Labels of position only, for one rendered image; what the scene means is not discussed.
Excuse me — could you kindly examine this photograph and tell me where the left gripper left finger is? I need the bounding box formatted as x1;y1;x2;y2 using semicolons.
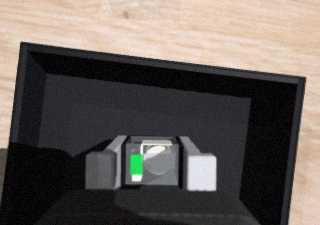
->
85;136;131;189

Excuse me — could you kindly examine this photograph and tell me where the black tray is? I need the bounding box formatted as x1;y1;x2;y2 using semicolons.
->
0;41;307;225

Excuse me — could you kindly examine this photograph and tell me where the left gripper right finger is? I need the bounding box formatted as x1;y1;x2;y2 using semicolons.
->
176;136;216;191

